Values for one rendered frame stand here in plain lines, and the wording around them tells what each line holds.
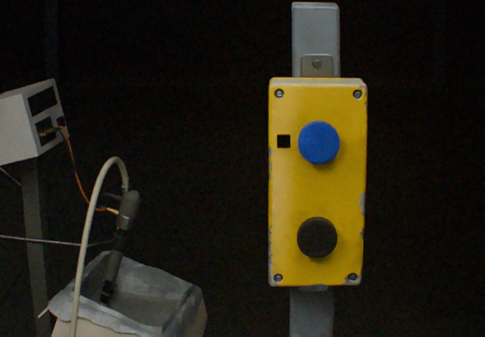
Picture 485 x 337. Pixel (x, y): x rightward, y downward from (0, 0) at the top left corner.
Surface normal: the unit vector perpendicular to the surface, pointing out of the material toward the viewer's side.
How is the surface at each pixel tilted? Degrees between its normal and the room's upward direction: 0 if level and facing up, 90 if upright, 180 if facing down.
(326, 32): 90
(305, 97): 90
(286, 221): 90
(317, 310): 90
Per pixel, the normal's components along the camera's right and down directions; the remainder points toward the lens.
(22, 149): -0.21, 0.23
